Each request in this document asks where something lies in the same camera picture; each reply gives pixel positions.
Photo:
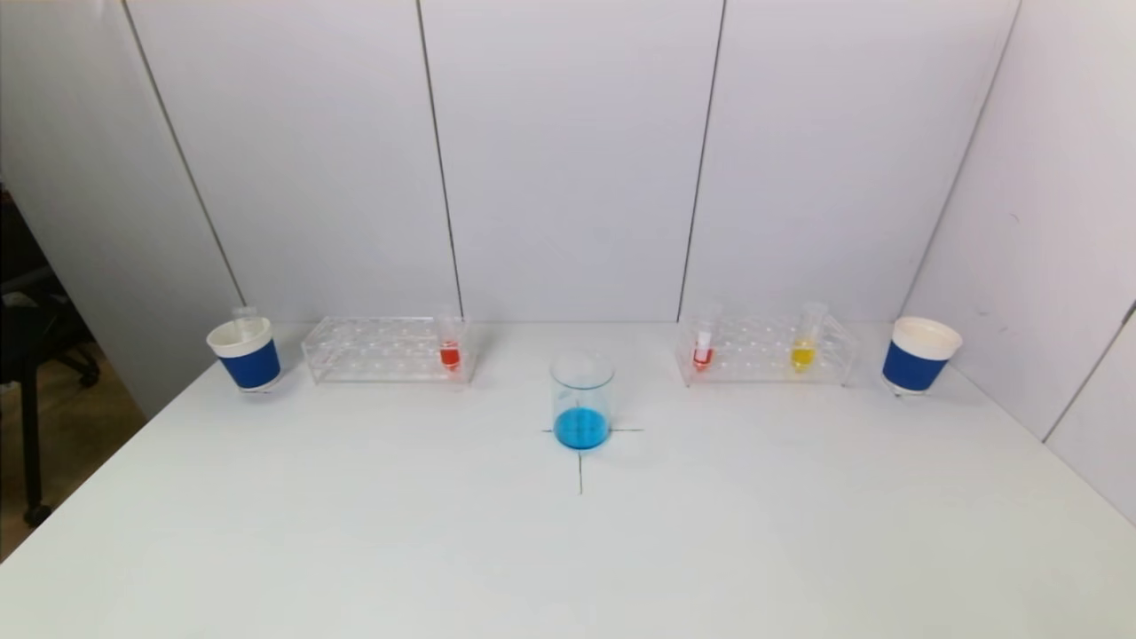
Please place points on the yellow liquid test tube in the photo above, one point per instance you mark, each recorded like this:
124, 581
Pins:
802, 355

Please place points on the blue liquid test tube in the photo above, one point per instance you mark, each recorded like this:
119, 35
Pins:
245, 319

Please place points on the clear glass beaker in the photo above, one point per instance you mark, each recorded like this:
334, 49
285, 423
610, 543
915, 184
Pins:
582, 417

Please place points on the red liquid test tube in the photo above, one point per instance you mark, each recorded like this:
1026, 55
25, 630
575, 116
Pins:
449, 355

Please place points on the red liquid tube white label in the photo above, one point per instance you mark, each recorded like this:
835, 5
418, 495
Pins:
703, 355

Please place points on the clear acrylic test tube rack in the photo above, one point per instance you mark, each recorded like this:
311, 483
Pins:
754, 351
382, 351

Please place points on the white paper cup blue sleeve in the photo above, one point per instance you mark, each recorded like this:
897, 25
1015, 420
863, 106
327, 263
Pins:
914, 366
250, 364

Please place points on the black office chair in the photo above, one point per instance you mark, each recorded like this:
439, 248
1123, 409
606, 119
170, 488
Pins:
27, 337

